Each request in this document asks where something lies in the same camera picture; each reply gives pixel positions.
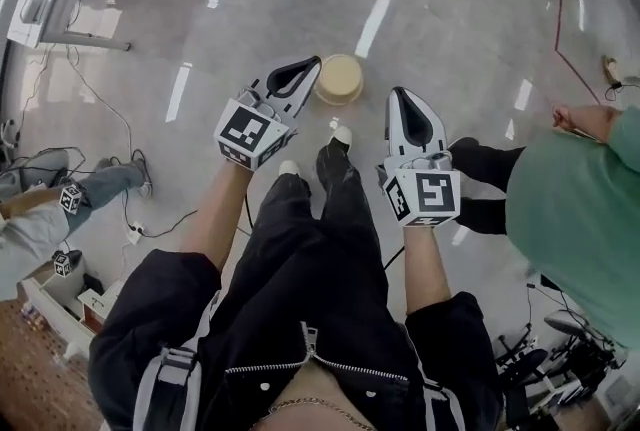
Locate white cabinet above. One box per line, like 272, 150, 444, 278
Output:
19, 263, 126, 360

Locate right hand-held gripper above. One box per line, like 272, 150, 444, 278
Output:
375, 86, 462, 228

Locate person's right white shoe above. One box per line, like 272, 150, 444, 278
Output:
330, 126, 354, 150

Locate beige mesh waste basket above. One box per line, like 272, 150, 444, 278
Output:
313, 53, 365, 107

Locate beige slipper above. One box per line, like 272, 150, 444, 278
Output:
602, 54, 624, 85

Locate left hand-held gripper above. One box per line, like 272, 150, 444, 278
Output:
213, 55, 323, 171

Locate person's left forearm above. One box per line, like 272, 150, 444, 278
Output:
179, 158, 251, 270

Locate person's right forearm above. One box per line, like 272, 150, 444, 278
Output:
403, 224, 454, 315

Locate person's black zip jacket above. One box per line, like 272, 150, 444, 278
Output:
88, 238, 504, 431

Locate person's black trousers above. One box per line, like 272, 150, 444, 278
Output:
252, 141, 389, 280

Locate person's gold chain necklace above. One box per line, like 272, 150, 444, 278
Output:
269, 397, 376, 431

